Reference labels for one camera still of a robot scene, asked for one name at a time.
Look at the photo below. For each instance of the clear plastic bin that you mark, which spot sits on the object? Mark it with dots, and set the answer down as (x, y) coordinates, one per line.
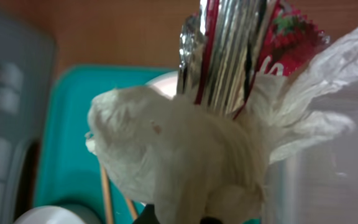
(319, 185)

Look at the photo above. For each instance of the white napkin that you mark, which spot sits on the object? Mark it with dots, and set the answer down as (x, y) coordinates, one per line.
(278, 114)

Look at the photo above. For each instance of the red foil wrapper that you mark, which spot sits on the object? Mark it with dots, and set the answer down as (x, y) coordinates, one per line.
(229, 42)

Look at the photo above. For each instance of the teal serving tray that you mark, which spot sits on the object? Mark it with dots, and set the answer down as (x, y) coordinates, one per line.
(70, 140)

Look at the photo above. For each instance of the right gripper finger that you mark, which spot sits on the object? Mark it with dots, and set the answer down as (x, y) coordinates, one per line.
(147, 216)

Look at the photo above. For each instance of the pink round plate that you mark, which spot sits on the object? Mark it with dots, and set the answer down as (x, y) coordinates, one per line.
(165, 84)

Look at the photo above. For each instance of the grey dish rack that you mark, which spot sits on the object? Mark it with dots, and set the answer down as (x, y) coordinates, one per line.
(26, 67)

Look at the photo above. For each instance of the grey bowl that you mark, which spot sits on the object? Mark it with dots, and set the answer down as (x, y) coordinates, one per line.
(65, 214)

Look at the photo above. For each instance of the wooden chopstick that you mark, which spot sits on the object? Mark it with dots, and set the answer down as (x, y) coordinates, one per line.
(132, 209)
(108, 210)

